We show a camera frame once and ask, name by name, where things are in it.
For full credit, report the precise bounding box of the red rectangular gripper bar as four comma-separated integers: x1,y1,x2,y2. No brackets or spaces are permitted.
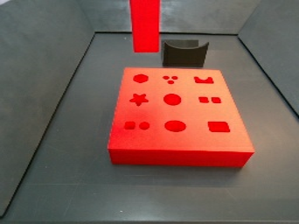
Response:
130,0,160,53

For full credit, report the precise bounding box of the black arch block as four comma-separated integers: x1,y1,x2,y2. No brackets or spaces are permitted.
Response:
163,39,210,67

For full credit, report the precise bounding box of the red shape sorting box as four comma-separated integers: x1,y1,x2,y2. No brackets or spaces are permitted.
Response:
107,67,255,167

